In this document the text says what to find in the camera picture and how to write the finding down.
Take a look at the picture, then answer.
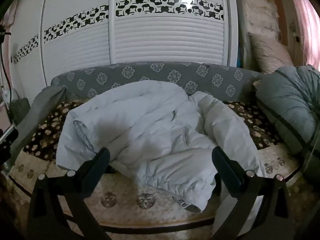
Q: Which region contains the beige patterned bedspread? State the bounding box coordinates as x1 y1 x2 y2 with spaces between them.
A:
5 144 307 240

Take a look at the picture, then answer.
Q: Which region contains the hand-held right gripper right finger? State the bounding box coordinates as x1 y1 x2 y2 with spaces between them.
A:
211 146 294 240

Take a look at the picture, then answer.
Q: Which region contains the black cable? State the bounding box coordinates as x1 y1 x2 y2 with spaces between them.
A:
0 24 15 127

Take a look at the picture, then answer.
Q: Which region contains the white pillow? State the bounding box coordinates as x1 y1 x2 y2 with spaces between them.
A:
56 80 267 213

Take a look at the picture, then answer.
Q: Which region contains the grey pillow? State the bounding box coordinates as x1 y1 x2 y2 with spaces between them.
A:
10 85 67 153

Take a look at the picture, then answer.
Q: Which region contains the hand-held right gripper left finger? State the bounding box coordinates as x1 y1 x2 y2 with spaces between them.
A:
27 147 111 240

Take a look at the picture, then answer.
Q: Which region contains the brown floral blanket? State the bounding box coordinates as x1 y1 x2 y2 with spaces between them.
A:
22 99 284 159

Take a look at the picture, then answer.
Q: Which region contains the large beige fluffy pillow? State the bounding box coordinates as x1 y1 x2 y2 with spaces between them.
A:
235 0 288 47

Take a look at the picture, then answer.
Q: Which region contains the pink curtain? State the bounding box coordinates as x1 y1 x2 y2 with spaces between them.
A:
287 0 320 68

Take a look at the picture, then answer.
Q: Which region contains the grey patterned mattress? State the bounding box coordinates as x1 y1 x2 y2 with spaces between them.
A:
51 61 262 103

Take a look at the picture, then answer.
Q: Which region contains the small beige fluffy pillow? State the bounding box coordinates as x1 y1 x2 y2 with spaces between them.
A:
249 32 294 74

